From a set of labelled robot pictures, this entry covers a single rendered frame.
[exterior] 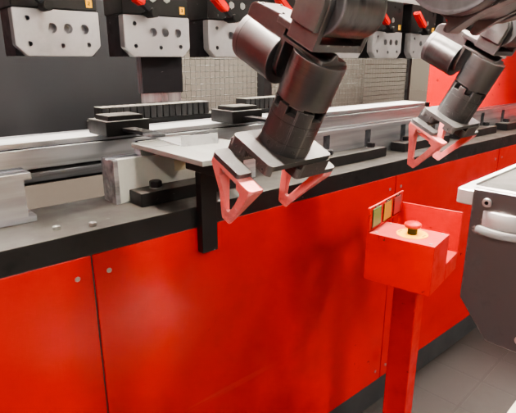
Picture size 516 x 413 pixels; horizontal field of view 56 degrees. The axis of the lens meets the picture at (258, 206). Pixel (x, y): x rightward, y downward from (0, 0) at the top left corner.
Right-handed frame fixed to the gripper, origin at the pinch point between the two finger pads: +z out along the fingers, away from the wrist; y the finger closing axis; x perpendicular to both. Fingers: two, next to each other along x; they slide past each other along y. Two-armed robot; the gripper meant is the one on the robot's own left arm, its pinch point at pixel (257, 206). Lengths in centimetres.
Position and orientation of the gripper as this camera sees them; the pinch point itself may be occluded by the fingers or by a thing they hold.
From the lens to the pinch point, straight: 59.0
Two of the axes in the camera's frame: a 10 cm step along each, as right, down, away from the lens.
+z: -3.2, 7.6, 5.6
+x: 6.3, 6.2, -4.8
